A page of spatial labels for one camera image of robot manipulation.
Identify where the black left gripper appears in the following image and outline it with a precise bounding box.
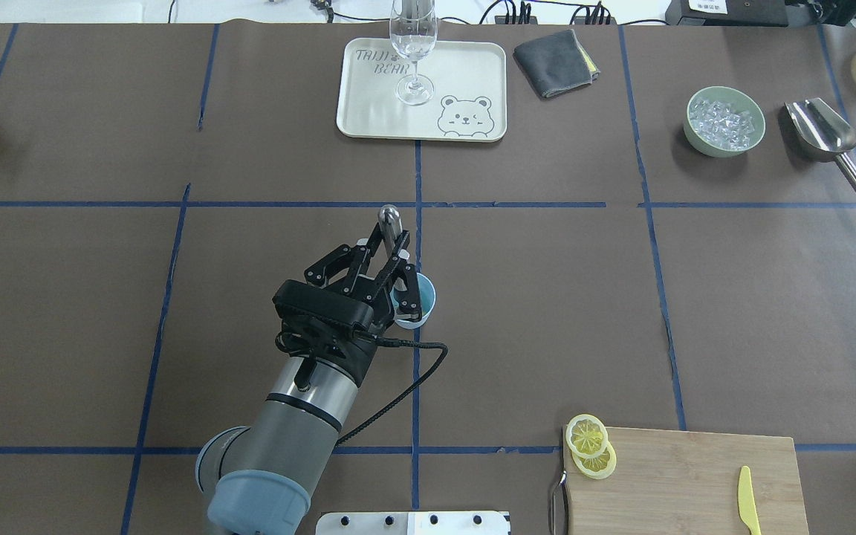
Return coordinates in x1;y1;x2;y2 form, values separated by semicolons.
273;223;421;386

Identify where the steel muddler black tip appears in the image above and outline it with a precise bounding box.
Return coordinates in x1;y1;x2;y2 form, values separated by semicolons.
377;204;403;257

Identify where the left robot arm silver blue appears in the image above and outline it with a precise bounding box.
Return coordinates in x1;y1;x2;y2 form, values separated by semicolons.
195;215;424;534

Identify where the light blue plastic cup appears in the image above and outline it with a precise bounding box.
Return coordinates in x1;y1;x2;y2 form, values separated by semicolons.
390;272;437;331

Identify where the cream bear serving tray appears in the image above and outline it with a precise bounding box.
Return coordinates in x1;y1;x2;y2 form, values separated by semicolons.
335;38;508;143

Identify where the clear wine glass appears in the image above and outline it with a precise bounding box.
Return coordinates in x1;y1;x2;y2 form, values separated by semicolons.
389;1;438;106

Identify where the grey folded cloth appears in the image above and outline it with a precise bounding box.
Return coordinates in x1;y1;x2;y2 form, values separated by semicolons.
513;28;601;100

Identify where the bamboo cutting board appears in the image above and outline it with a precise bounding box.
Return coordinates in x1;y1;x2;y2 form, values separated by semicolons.
550;427;808;534

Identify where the green bowl of ice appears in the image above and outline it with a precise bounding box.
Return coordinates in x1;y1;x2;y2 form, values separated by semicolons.
683;87;765;158

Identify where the yellow plastic knife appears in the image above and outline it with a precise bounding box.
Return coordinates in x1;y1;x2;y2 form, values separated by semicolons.
737;465;762;535

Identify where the steel ice scoop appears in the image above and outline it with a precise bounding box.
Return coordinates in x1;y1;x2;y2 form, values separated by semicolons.
784;97;856;194

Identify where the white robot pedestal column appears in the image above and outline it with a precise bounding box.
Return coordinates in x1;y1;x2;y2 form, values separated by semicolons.
315;509;512;534

